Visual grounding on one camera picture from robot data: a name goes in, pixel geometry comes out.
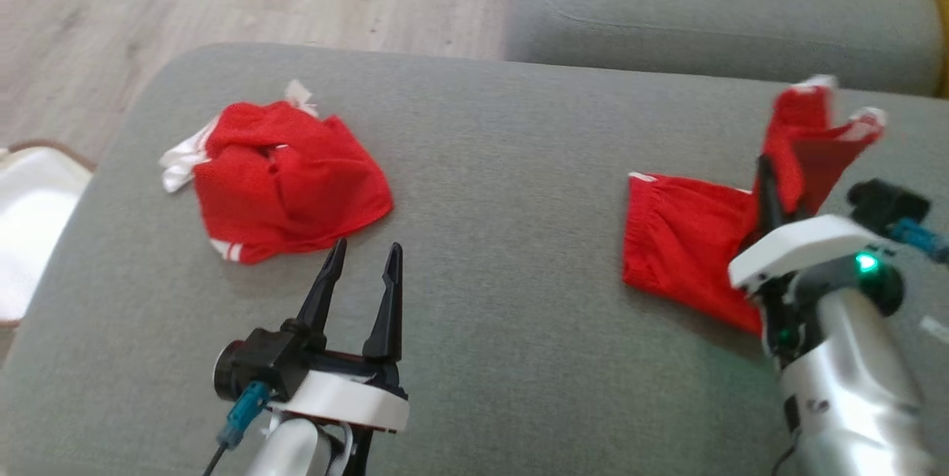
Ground large yellow sofa backrest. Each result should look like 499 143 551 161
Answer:
919 0 949 100

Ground red Bulls jersey white sleeves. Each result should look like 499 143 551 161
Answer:
159 79 394 266

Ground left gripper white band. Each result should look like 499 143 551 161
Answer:
265 239 411 434

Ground right gripper cable teal connector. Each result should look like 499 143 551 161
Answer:
886 216 949 265

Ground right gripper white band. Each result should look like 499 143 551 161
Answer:
729 154 892 293

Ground gripper cable teal connector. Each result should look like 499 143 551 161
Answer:
199 380 272 476
886 216 949 265

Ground red shorts with white trim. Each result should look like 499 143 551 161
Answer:
621 74 888 337

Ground white cable label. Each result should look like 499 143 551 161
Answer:
918 315 949 346

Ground left gripper cable teal connector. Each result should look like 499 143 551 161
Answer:
199 380 272 476

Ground white basket brown rim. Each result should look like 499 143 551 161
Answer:
0 139 97 330

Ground large grey sofa seat cushion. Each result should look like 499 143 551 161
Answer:
0 42 949 476

